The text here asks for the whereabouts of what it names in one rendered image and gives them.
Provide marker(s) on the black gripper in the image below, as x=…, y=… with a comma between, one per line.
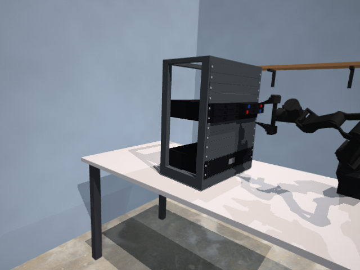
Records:
x=278, y=115

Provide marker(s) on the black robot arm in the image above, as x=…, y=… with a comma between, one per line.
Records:
x=348, y=155

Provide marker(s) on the black server rack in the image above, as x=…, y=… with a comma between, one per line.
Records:
x=226, y=131

